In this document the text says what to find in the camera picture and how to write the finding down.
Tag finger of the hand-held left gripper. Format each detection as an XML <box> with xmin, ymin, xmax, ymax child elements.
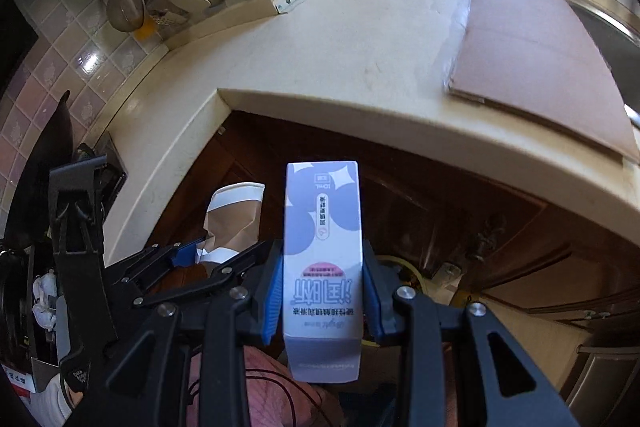
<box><xmin>105</xmin><ymin>241</ymin><xmax>203</xmax><ymax>288</ymax></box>
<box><xmin>131</xmin><ymin>239</ymin><xmax>275</xmax><ymax>308</ymax></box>

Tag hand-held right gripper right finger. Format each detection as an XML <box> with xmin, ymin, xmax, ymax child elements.
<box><xmin>362</xmin><ymin>239</ymin><xmax>576</xmax><ymax>427</ymax></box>

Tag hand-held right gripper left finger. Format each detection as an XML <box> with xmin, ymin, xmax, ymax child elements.
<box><xmin>65</xmin><ymin>241</ymin><xmax>284</xmax><ymax>427</ymax></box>

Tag brown white paper cup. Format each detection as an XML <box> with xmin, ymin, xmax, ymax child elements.
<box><xmin>196</xmin><ymin>182</ymin><xmax>266</xmax><ymax>265</ymax></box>

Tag purple white carton box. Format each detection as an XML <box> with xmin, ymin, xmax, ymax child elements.
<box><xmin>281</xmin><ymin>161</ymin><xmax>365</xmax><ymax>383</ymax></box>

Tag white cloth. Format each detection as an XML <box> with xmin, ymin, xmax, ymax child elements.
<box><xmin>32</xmin><ymin>272</ymin><xmax>61</xmax><ymax>328</ymax></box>

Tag pink shorts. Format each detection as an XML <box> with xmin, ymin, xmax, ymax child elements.
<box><xmin>185</xmin><ymin>347</ymin><xmax>346</xmax><ymax>427</ymax></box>

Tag brown wooden cabinet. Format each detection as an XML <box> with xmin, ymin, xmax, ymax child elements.
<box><xmin>145</xmin><ymin>112</ymin><xmax>640</xmax><ymax>338</ymax></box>

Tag metal mesh strainer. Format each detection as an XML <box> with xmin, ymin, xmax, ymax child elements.
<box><xmin>106</xmin><ymin>0</ymin><xmax>147</xmax><ymax>32</ymax></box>

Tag stainless steel appliance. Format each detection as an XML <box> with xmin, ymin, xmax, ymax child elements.
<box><xmin>555</xmin><ymin>332</ymin><xmax>640</xmax><ymax>427</ymax></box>

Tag brown cardboard sheet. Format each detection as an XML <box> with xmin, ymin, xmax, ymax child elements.
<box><xmin>442</xmin><ymin>0</ymin><xmax>640</xmax><ymax>164</ymax></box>

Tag stainless steel sink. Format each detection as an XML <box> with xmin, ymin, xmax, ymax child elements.
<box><xmin>565</xmin><ymin>0</ymin><xmax>640</xmax><ymax>52</ymax></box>

